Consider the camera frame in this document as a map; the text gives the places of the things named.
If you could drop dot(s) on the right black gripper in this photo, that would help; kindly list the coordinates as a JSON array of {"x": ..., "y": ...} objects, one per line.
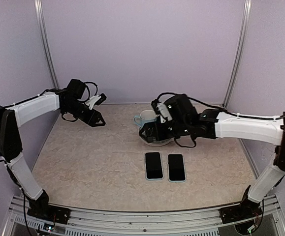
[{"x": 148, "y": 126}]

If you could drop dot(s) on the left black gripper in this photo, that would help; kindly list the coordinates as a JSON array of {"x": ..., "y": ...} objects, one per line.
[{"x": 93, "y": 117}]

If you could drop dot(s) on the purple edged black phone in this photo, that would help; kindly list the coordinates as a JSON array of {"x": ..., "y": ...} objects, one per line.
[{"x": 154, "y": 166}]

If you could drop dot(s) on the light blue phone case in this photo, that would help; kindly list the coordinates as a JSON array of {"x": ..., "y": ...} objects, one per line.
[
  {"x": 154, "y": 179},
  {"x": 177, "y": 181}
]

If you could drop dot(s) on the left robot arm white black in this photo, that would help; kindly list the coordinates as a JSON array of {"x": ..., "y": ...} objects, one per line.
[{"x": 12, "y": 117}]

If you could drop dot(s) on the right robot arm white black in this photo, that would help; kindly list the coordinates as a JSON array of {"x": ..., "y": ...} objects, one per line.
[{"x": 177, "y": 117}]

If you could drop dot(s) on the light blue ceramic mug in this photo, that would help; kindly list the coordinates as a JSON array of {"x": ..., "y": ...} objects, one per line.
[{"x": 145, "y": 116}]

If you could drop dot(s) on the grey ceramic plate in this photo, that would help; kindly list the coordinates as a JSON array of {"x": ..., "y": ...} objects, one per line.
[{"x": 154, "y": 142}]

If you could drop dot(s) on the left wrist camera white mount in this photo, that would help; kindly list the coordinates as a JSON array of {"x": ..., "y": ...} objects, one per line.
[{"x": 95, "y": 100}]

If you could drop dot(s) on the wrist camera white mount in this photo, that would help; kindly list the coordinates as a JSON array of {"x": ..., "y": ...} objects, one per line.
[
  {"x": 161, "y": 110},
  {"x": 95, "y": 100}
]

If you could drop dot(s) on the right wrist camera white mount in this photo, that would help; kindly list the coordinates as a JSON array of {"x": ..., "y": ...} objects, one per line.
[{"x": 161, "y": 110}]

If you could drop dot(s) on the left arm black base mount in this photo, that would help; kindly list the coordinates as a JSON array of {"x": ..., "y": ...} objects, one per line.
[{"x": 51, "y": 213}]

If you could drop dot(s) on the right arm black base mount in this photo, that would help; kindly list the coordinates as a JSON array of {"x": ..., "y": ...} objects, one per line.
[{"x": 242, "y": 211}]

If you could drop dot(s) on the left aluminium frame post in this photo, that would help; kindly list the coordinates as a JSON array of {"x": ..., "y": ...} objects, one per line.
[{"x": 45, "y": 44}]

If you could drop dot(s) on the aluminium frame post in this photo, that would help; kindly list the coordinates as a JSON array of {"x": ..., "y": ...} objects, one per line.
[
  {"x": 45, "y": 44},
  {"x": 239, "y": 52}
]

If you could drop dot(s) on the right aluminium frame post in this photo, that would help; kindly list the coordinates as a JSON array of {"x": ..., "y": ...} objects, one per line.
[{"x": 239, "y": 52}]

